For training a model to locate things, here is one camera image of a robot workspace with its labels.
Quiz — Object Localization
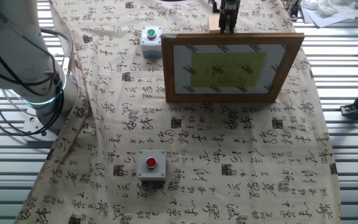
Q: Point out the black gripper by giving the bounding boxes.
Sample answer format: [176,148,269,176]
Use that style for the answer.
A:
[218,0,241,34]

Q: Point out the small wooden block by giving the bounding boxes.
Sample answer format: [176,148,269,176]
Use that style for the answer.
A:
[206,15,222,34]

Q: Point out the grey box with green button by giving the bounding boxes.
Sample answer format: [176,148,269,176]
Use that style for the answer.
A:
[140,26,164,59]

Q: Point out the white paper stack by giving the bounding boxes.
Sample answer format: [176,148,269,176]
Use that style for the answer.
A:
[300,0,358,28]

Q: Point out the beige calligraphy print cloth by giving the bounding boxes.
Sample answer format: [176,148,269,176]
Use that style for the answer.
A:
[14,0,341,224]

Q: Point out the grey box with red button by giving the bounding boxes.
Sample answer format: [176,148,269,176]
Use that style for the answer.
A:
[136,149,168,182]

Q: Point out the grey depth camera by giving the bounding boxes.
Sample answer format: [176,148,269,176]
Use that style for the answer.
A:
[286,0,303,21]

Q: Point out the wooden picture frame with stand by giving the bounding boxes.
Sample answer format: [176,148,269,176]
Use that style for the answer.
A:
[161,32,306,104]

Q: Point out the grey robot cable bundle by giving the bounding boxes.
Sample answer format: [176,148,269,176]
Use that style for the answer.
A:
[0,27,74,131]

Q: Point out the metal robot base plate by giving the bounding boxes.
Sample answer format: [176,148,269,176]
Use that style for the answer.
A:
[22,105,58,138]

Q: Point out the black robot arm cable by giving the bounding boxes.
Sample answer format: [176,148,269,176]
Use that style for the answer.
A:
[0,24,67,136]

